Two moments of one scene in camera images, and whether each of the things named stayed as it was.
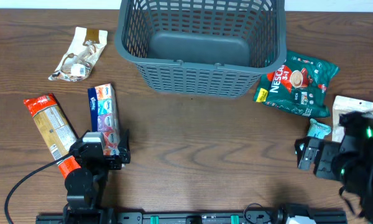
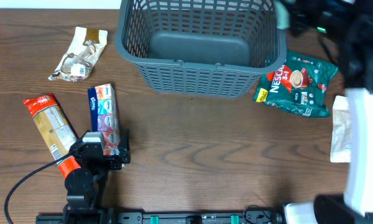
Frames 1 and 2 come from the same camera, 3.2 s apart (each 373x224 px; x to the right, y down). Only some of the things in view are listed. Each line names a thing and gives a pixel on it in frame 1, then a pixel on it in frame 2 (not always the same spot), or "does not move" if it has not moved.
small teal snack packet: (317, 130) -> (283, 15)
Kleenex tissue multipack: (104, 116) does not move
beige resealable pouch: (343, 104) does not move
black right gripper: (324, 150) -> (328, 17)
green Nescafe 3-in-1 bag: (299, 87) does not move
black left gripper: (112, 158) does not move
